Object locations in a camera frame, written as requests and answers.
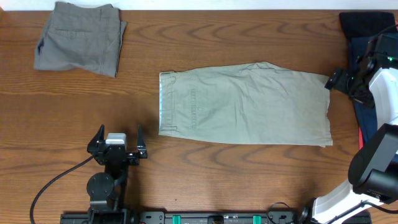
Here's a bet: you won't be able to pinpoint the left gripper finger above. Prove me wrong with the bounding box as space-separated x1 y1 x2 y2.
137 125 148 159
87 124 105 153

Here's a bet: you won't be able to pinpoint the khaki green shorts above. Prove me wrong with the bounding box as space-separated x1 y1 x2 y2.
159 62 333 147

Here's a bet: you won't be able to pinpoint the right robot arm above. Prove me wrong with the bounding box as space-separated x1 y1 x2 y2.
298 51 397 223

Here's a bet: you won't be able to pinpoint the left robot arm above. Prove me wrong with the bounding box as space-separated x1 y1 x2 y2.
86 125 148 223

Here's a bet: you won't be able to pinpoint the navy blue folded garment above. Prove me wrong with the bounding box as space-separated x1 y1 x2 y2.
348 37 377 144

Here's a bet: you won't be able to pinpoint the red folded garment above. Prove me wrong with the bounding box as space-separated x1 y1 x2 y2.
358 128 364 150

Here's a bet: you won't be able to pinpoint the black folded garment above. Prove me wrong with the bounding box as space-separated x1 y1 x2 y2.
339 11 397 40

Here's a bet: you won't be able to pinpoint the folded grey shorts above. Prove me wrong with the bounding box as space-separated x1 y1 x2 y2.
34 1 127 78

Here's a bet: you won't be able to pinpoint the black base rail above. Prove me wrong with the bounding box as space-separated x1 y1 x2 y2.
60 211 298 224

